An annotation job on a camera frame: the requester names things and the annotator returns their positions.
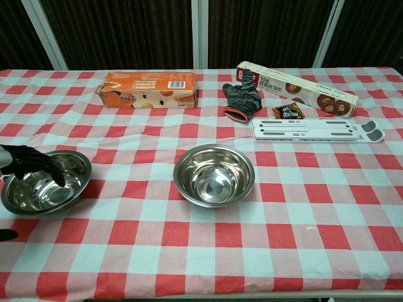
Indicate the brown candy wrapper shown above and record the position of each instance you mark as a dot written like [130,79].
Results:
[288,112]

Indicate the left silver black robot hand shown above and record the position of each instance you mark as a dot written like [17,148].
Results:
[28,158]

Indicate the orange biscuit box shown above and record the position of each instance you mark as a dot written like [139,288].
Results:
[148,89]

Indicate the dark brown partition panel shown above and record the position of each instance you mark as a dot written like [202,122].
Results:
[261,31]
[126,31]
[371,31]
[15,34]

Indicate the white folding laptop stand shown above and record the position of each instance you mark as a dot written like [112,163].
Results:
[315,130]

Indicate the grey partition post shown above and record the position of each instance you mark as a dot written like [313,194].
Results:
[327,34]
[47,34]
[200,31]

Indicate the red white checkered tablecloth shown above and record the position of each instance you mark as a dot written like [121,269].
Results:
[201,245]

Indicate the stainless steel bowl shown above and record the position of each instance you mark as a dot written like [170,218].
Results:
[184,192]
[72,170]
[214,185]

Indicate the long white baking paper box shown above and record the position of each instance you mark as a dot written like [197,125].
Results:
[302,89]

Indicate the dark grey knitted glove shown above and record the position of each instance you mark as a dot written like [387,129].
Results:
[244,97]

